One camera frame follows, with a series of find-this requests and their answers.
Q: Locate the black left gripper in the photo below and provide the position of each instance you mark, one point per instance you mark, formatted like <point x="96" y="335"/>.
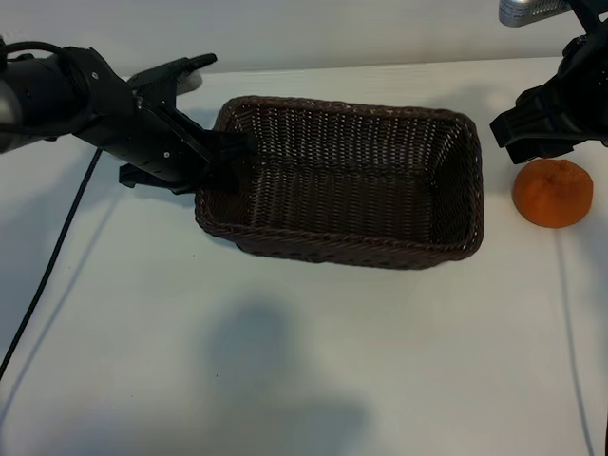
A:
<point x="142" y="142"/>

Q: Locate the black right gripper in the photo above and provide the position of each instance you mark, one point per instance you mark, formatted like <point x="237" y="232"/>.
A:
<point x="584" y="95"/>

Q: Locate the orange fruit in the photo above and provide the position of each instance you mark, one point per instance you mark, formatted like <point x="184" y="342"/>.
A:
<point x="553" y="199"/>

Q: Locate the dark brown wicker basket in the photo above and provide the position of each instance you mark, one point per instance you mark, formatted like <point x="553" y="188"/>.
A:
<point x="356" y="199"/>

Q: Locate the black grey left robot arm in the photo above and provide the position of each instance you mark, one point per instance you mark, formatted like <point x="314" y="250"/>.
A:
<point x="38" y="95"/>

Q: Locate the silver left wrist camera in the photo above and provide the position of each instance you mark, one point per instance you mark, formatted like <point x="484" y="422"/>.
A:
<point x="190" y="81"/>

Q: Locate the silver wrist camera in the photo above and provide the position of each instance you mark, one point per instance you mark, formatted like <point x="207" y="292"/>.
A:
<point x="532" y="12"/>
<point x="190" y="81"/>

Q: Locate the black left camera mount bracket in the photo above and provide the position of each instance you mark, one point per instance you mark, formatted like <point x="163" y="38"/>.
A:
<point x="161" y="76"/>

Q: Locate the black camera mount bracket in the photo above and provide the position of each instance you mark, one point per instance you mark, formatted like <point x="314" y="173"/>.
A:
<point x="586" y="14"/>
<point x="161" y="76"/>

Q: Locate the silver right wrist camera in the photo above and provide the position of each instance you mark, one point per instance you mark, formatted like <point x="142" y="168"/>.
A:
<point x="532" y="12"/>

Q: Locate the black right camera mount bracket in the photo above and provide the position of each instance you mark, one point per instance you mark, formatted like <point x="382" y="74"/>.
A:
<point x="586" y="14"/>

